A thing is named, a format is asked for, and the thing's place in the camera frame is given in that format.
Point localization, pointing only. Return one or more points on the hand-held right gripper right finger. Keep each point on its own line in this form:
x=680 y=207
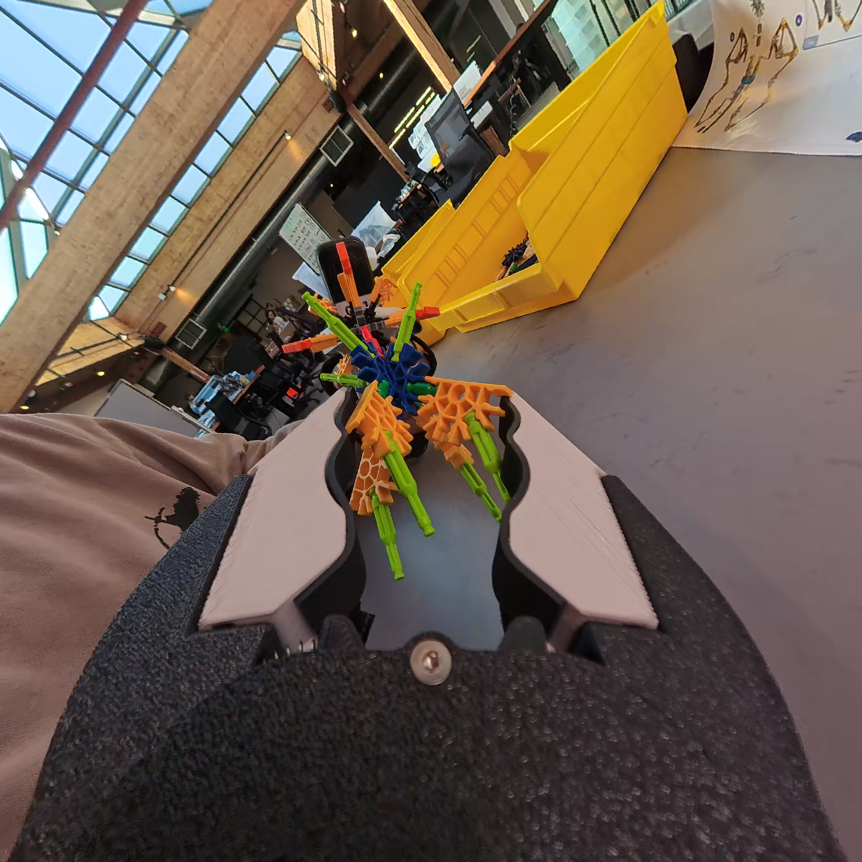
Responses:
x=572 y=539

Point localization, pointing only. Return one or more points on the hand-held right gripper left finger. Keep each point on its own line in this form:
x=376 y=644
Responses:
x=283 y=539

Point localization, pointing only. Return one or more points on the yellow black toy wheel assembly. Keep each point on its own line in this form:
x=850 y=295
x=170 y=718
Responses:
x=349 y=289

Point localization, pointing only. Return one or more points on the small blue green toy assembly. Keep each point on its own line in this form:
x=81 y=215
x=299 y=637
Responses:
x=377 y=417

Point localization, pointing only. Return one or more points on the large blue green toy assembly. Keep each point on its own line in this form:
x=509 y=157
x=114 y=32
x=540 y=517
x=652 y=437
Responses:
x=464 y=404

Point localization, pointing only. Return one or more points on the person's left forearm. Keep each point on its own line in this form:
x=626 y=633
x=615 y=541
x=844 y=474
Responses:
x=269 y=444

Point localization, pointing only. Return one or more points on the grey desk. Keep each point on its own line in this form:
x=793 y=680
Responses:
x=673 y=404

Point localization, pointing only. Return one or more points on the whiteboard on stand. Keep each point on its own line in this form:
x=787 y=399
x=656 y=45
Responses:
x=303 y=229

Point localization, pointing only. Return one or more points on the yellow plastic bin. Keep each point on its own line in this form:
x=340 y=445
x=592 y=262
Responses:
x=421 y=242
x=606 y=168

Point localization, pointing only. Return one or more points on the black office chair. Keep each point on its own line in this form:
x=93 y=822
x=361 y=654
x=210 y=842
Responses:
x=458 y=141

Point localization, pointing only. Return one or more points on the grey partition panel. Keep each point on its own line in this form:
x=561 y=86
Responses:
x=148 y=411

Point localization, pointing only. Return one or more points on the pile of toy parts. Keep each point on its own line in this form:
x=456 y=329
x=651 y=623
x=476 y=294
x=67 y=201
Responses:
x=518 y=262

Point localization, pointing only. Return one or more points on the person's torso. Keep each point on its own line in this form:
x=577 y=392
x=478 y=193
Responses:
x=67 y=572

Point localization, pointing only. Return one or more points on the white instruction sheet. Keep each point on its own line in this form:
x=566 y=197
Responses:
x=774 y=87

